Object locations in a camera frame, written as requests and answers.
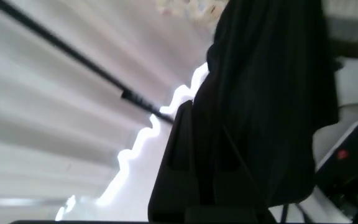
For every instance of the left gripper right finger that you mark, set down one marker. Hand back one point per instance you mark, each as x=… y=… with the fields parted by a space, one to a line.
x=238 y=199

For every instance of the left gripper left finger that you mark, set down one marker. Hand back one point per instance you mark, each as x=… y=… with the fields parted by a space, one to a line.
x=174 y=180

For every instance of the black garment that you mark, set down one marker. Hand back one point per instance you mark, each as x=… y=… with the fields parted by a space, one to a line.
x=275 y=93

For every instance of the cream printed garment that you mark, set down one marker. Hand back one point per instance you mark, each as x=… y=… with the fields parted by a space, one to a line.
x=194 y=11

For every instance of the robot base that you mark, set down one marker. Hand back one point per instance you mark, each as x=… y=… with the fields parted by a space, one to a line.
x=350 y=168

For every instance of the black clothes rack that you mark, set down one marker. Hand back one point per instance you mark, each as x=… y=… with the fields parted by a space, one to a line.
x=73 y=54

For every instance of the white curtain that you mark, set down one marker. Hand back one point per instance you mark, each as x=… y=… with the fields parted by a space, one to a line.
x=57 y=124

